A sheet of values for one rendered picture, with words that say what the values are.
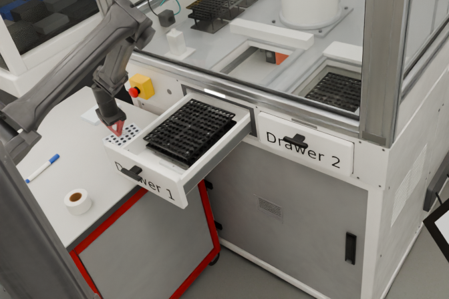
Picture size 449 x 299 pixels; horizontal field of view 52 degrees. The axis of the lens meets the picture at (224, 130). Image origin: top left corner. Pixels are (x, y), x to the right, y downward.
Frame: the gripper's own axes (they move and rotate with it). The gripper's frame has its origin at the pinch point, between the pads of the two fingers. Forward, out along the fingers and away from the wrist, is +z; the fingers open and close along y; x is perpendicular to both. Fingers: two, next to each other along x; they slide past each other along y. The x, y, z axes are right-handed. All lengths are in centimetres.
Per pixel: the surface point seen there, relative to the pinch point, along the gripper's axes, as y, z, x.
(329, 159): -62, -6, -35
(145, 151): -18.4, -2.8, -1.1
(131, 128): 0.4, 1.4, -5.2
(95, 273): -25.2, 24.3, 28.7
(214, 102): -19.8, -7.7, -27.5
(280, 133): -47, -8, -31
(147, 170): -34.1, -10.7, 5.3
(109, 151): -19.1, -10.4, 9.1
